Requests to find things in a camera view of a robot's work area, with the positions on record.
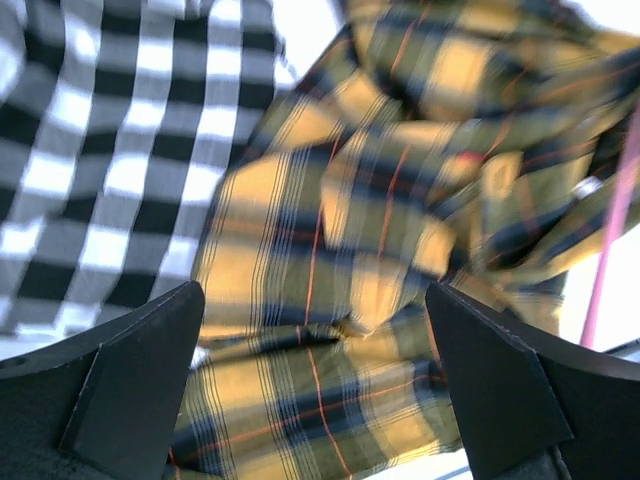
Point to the yellow plaid shirt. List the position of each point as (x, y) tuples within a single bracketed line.
[(469, 142)]

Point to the black white checked shirt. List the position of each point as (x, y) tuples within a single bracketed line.
[(118, 119)]

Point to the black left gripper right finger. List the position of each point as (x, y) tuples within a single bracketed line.
[(530, 405)]

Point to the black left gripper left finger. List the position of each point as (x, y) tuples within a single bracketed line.
[(101, 404)]

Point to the pink hanger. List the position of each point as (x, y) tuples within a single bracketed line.
[(615, 221)]

